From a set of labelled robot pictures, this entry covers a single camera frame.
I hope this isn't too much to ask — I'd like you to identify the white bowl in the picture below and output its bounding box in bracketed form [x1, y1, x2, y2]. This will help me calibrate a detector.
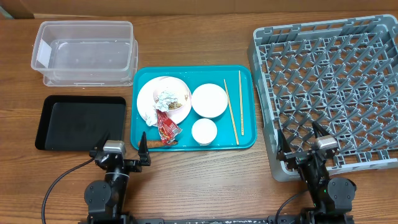
[192, 83, 228, 118]

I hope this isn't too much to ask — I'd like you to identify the wooden chopstick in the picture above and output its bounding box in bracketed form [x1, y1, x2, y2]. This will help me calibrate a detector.
[223, 79, 239, 146]
[238, 70, 244, 136]

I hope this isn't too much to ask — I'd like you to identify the black plastic tray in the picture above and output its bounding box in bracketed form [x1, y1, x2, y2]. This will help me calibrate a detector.
[35, 95, 126, 151]

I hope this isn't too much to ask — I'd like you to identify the pink bowl with food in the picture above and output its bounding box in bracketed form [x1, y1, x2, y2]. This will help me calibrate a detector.
[153, 77, 189, 111]

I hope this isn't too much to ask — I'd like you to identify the white tissue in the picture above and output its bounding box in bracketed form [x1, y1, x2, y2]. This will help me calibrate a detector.
[145, 106, 157, 126]

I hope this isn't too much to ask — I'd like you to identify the grey dishwasher rack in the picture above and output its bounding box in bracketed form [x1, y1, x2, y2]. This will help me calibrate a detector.
[248, 14, 397, 182]

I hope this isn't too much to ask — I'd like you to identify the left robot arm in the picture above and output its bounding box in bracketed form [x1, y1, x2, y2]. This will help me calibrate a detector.
[84, 133, 151, 224]

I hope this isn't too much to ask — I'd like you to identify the orange carrot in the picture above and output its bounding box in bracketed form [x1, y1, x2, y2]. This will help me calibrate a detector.
[146, 140, 178, 149]

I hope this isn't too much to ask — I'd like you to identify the white cup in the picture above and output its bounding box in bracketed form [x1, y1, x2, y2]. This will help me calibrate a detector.
[192, 118, 218, 146]

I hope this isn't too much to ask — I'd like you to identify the red snack wrapper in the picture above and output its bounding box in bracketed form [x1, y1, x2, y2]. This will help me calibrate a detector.
[155, 110, 182, 145]

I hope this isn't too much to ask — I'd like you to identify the clear plastic storage bin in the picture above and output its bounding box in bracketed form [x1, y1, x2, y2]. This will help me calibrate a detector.
[30, 21, 138, 86]

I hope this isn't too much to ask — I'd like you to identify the teal serving tray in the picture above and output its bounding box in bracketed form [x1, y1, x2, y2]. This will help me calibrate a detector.
[130, 65, 257, 152]

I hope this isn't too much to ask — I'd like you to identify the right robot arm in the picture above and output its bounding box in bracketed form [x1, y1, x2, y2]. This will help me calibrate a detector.
[277, 121, 356, 224]

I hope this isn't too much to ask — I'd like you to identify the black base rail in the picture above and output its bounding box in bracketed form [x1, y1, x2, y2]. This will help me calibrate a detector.
[133, 215, 307, 224]

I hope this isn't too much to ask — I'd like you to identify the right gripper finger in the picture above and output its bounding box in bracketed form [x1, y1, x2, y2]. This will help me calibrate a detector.
[312, 121, 330, 138]
[277, 129, 292, 154]

